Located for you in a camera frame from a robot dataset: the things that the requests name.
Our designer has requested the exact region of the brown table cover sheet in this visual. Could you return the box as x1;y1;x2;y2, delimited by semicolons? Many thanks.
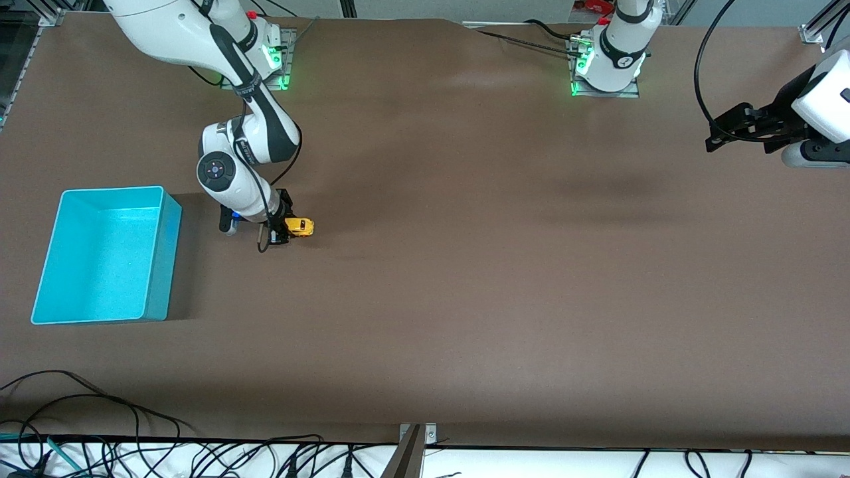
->
0;10;850;453

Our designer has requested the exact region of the cyan plastic bin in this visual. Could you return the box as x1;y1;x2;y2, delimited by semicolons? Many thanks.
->
31;185;183;325

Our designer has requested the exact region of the grey metal bar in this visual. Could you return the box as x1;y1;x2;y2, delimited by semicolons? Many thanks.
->
380;425;426;478

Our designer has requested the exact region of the dark glass panel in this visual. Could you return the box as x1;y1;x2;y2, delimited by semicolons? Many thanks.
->
0;10;44;130

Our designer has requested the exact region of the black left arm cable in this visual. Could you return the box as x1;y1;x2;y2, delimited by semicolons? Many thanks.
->
694;0;739;140

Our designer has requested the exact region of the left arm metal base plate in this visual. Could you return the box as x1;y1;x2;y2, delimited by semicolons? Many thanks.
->
568;37;642;99

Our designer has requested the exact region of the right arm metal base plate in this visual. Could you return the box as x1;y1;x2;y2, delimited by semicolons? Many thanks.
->
219;28;297;92

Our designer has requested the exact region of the thin grey cable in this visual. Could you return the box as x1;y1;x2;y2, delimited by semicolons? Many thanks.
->
290;17;321;50

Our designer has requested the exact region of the black smooth cable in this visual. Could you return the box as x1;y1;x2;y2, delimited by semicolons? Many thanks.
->
523;19;577;40
256;0;301;19

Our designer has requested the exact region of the black corrugated cable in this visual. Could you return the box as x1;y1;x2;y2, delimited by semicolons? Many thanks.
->
475;29;577;55

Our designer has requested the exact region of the metal corner bracket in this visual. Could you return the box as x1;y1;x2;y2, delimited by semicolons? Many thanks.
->
399;422;438;444

